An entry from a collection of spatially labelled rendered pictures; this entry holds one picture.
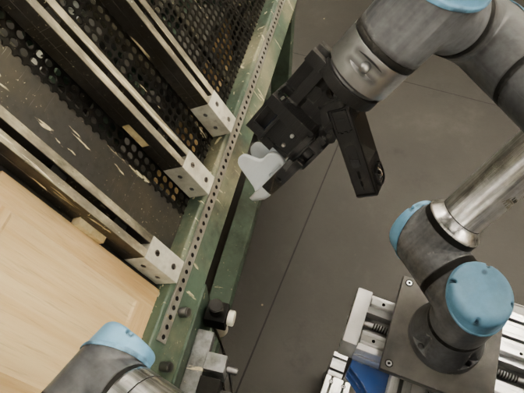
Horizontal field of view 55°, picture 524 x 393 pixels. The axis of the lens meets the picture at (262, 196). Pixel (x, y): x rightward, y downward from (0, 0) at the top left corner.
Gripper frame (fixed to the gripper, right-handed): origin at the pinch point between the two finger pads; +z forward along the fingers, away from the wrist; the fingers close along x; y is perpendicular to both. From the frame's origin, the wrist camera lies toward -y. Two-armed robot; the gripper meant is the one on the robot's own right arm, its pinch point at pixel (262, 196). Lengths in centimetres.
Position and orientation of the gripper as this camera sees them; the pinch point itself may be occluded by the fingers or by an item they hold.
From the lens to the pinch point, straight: 64.9
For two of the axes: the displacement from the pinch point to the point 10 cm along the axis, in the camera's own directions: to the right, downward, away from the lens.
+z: -5.6, 5.4, 6.3
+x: -4.1, 4.8, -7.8
